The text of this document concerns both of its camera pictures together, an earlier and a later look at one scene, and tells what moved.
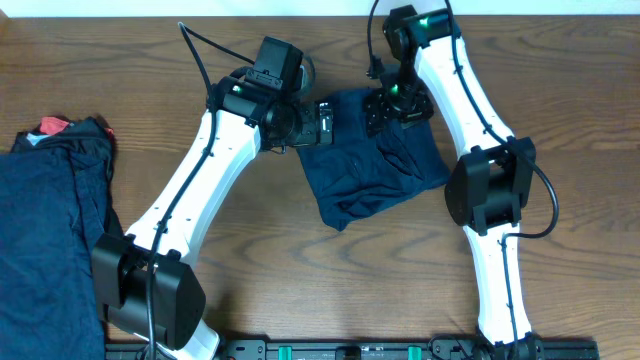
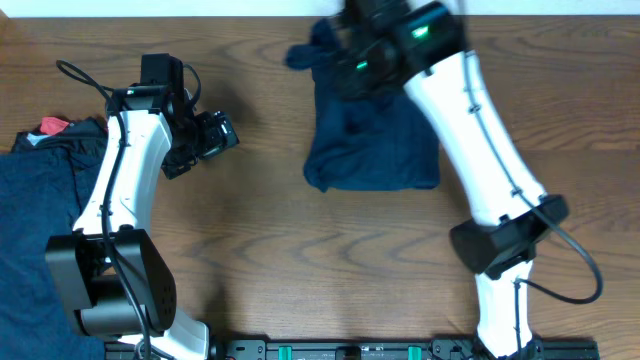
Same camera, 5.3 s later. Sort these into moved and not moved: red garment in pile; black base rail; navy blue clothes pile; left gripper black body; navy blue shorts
Moved: navy blue shorts; left gripper black body
Not moved: navy blue clothes pile; black base rail; red garment in pile
